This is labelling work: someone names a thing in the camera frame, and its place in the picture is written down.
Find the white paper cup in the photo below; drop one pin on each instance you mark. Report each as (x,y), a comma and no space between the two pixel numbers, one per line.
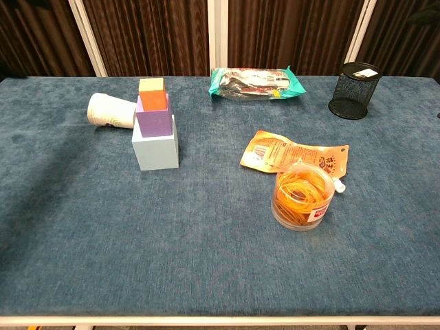
(108,111)

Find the blue table cloth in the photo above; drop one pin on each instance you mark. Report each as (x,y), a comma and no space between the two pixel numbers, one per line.
(206,258)

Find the brown curtain panel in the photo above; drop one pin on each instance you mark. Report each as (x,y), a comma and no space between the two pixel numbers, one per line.
(154,38)
(405,41)
(38,38)
(292,34)

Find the black mesh pen holder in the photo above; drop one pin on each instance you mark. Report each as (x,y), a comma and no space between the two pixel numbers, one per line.
(354,89)

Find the light blue cube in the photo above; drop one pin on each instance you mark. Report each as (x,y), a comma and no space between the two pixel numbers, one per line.
(156,154)

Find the orange spout pouch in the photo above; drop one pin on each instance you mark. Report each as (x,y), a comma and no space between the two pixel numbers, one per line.
(275,151)

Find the small orange cube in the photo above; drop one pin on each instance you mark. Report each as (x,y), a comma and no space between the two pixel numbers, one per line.
(154,99)

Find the teal snack package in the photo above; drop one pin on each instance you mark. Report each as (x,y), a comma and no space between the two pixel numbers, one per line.
(254,84)

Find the purple cube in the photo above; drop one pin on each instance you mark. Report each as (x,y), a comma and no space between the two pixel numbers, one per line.
(154,118)

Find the clear jar of rubber bands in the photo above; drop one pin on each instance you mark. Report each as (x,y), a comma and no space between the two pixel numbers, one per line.
(300,199)

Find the white partition post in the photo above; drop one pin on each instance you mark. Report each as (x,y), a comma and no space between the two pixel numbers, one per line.
(359,34)
(217,34)
(87,38)

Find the white table frame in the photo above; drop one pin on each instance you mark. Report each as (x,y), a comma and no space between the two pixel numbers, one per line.
(220,323)

